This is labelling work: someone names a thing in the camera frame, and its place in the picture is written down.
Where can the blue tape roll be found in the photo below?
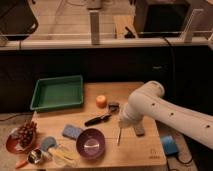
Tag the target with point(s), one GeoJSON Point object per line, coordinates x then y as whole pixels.
{"type": "Point", "coordinates": [169, 145]}

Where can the bunch of dark grapes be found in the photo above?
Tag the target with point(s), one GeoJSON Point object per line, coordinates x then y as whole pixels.
{"type": "Point", "coordinates": [26, 133]}

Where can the black monitor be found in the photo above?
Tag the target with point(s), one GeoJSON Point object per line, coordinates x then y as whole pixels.
{"type": "Point", "coordinates": [160, 16]}

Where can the grey rectangular sponge block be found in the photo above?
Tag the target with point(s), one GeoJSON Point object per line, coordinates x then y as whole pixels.
{"type": "Point", "coordinates": [139, 130]}

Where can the small metal pot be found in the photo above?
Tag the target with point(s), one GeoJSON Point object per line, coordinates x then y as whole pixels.
{"type": "Point", "coordinates": [36, 157]}

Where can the blue grey cloth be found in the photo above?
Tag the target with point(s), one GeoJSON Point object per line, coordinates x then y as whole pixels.
{"type": "Point", "coordinates": [47, 143]}

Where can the blue sponge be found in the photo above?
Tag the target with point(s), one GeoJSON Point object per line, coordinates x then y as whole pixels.
{"type": "Point", "coordinates": [71, 132]}

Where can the green plastic tray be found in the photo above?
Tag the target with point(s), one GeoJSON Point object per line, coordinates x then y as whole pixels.
{"type": "Point", "coordinates": [58, 93]}

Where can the purple bowl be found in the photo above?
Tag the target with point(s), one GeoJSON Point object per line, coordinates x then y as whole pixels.
{"type": "Point", "coordinates": [90, 144]}

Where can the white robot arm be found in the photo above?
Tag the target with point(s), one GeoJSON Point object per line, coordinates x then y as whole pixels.
{"type": "Point", "coordinates": [147, 100]}

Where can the orange round fruit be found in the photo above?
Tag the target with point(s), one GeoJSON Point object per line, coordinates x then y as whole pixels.
{"type": "Point", "coordinates": [101, 101]}

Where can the yellow banana toy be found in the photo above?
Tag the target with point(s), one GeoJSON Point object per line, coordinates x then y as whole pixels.
{"type": "Point", "coordinates": [65, 155]}

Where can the silver metal fork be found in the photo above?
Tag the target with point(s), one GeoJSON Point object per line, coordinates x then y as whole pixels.
{"type": "Point", "coordinates": [119, 136]}

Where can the black handled brush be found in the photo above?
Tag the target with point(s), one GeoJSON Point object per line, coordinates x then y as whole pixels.
{"type": "Point", "coordinates": [113, 107]}

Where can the grey metal post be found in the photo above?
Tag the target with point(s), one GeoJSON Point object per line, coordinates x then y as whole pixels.
{"type": "Point", "coordinates": [94, 27]}

